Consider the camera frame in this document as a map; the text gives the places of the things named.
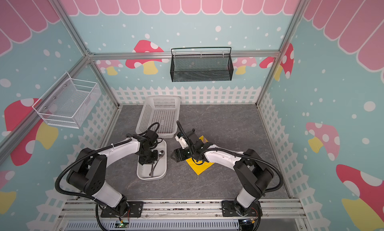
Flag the yellow paper napkin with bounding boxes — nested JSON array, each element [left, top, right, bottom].
[[185, 135, 216, 176]]

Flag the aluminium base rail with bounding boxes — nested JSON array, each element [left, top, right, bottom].
[[57, 199, 307, 225]]

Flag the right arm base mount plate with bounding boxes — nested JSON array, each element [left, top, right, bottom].
[[221, 200, 263, 218]]

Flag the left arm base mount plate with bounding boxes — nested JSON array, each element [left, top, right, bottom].
[[101, 201, 144, 218]]

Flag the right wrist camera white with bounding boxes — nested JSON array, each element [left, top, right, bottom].
[[175, 132, 189, 149]]

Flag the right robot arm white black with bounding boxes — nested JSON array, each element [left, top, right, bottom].
[[171, 121, 284, 216]]

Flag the white perforated plastic basket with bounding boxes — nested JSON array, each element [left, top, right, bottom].
[[136, 96, 181, 139]]

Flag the white plastic tray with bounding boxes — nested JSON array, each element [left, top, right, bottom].
[[137, 140, 167, 181]]

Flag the black mesh wall basket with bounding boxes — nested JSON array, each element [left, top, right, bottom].
[[170, 47, 234, 82]]

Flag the white wire wall basket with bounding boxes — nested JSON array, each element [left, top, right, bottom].
[[32, 73, 102, 129]]

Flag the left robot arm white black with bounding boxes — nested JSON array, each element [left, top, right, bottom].
[[55, 122, 160, 217]]

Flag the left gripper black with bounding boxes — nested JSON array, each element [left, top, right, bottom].
[[138, 147, 159, 164]]

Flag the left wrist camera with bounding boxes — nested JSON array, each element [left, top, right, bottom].
[[144, 130, 159, 146]]

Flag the silver spoon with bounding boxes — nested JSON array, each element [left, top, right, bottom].
[[154, 150, 165, 170]]

